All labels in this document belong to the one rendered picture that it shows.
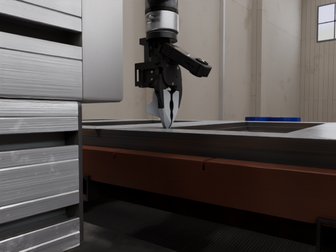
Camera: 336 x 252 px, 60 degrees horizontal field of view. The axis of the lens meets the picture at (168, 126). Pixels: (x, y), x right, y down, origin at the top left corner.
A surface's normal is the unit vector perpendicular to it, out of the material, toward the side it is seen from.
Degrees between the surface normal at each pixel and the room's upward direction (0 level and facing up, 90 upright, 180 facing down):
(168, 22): 90
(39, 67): 90
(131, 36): 90
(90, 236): 0
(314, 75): 90
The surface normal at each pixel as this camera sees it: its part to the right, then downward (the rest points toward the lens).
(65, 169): 0.75, 0.03
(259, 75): -0.66, 0.04
